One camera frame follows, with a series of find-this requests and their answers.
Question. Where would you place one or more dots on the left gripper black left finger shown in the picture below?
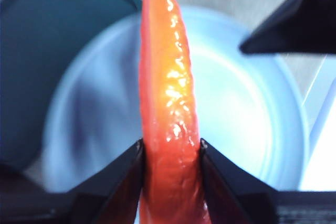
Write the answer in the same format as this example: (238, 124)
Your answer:
(115, 190)

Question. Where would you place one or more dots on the black flat tray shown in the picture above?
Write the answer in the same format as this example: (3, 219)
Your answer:
(52, 51)

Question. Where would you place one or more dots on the light blue round plate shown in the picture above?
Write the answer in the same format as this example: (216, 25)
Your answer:
(236, 103)

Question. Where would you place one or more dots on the orange carrot with green leaves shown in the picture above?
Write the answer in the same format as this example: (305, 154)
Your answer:
(168, 90)

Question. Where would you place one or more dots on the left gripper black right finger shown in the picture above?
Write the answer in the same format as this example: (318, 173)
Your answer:
(228, 190)

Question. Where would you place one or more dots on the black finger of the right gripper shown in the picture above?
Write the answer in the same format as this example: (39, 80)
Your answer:
(302, 24)

